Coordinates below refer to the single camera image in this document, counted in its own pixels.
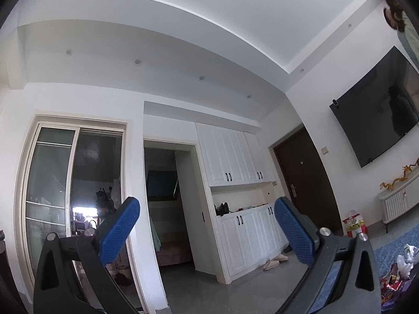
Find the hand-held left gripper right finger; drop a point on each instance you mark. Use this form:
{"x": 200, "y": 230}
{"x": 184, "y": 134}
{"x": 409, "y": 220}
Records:
{"x": 293, "y": 232}

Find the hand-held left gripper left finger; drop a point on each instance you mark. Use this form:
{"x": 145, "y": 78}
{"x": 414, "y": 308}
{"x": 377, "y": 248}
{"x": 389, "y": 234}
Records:
{"x": 119, "y": 229}

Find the pink slipper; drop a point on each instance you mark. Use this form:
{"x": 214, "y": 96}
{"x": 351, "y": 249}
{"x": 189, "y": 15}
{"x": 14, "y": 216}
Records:
{"x": 281, "y": 257}
{"x": 271, "y": 264}

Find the green hanging cloth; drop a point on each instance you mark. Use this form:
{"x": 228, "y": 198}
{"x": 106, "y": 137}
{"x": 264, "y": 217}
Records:
{"x": 156, "y": 238}

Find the white lower cabinet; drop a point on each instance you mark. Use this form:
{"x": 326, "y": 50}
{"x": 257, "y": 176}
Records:
{"x": 248, "y": 242}

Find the dark brown entrance door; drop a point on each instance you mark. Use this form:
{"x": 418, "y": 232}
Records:
{"x": 307, "y": 176}

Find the black bag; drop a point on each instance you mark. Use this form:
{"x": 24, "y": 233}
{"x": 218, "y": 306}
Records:
{"x": 223, "y": 208}

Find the sliding glass door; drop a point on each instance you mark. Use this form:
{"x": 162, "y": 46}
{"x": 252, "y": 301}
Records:
{"x": 49, "y": 176}

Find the blue rug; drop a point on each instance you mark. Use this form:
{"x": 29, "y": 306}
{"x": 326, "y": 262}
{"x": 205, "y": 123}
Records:
{"x": 386, "y": 255}

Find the white television console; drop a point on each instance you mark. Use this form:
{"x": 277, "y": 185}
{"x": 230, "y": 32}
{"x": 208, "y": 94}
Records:
{"x": 397, "y": 201}

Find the colourful snack wrappers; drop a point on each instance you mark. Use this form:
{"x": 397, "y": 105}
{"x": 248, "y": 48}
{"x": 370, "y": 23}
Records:
{"x": 392, "y": 284}

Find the white plastic bag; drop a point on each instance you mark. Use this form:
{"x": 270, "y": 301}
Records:
{"x": 406, "y": 261}

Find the golden dragon ornament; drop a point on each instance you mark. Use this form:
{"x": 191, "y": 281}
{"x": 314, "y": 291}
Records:
{"x": 397, "y": 180}

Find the person's upper body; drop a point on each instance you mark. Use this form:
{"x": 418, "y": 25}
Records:
{"x": 397, "y": 16}

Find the white upper wall cabinet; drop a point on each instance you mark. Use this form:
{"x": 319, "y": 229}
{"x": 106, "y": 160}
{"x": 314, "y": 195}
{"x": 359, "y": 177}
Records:
{"x": 229, "y": 153}

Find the black wall-mounted television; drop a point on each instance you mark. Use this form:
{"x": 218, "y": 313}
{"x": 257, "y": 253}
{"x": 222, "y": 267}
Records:
{"x": 376, "y": 114}

